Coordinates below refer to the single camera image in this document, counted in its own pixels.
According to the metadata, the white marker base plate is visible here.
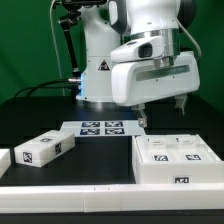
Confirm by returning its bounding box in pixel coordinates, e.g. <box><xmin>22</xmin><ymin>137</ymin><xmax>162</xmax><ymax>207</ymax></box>
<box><xmin>61</xmin><ymin>120</ymin><xmax>145</xmax><ymax>137</ymax></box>

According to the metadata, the white front fence rail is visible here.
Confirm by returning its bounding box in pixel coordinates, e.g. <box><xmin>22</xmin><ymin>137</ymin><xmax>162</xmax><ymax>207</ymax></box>
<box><xmin>0</xmin><ymin>183</ymin><xmax>224</xmax><ymax>214</ymax></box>

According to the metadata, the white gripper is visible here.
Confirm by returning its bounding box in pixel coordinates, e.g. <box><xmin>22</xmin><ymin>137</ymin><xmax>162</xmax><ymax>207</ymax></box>
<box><xmin>110</xmin><ymin>36</ymin><xmax>200</xmax><ymax>128</ymax></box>

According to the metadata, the white cabinet body box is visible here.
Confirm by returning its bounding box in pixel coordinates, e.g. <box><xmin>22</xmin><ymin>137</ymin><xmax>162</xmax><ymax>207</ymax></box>
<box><xmin>132</xmin><ymin>134</ymin><xmax>224</xmax><ymax>184</ymax></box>

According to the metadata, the white cabinet door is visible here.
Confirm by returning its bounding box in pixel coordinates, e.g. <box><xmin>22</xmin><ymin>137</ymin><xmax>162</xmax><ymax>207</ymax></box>
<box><xmin>137</xmin><ymin>136</ymin><xmax>174</xmax><ymax>163</ymax></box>
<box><xmin>175</xmin><ymin>135</ymin><xmax>212</xmax><ymax>162</ymax></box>

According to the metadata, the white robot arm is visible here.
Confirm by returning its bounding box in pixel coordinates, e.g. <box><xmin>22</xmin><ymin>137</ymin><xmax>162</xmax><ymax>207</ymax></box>
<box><xmin>77</xmin><ymin>0</ymin><xmax>200</xmax><ymax>127</ymax></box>

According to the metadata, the white left fence piece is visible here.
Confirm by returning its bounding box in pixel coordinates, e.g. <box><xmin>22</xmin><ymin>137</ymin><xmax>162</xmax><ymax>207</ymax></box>
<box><xmin>0</xmin><ymin>149</ymin><xmax>11</xmax><ymax>178</ymax></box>

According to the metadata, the white cabinet top block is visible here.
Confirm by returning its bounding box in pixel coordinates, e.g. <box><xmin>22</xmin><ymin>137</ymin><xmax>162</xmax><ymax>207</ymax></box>
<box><xmin>14</xmin><ymin>130</ymin><xmax>75</xmax><ymax>167</ymax></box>

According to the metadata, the grey hanging cable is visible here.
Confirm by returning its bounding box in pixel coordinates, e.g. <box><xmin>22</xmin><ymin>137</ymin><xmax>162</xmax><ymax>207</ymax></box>
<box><xmin>49</xmin><ymin>0</ymin><xmax>67</xmax><ymax>98</ymax></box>

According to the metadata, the black cable bundle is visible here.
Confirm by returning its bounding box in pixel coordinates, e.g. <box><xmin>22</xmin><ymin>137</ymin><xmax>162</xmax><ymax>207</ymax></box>
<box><xmin>13</xmin><ymin>79</ymin><xmax>83</xmax><ymax>98</ymax></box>

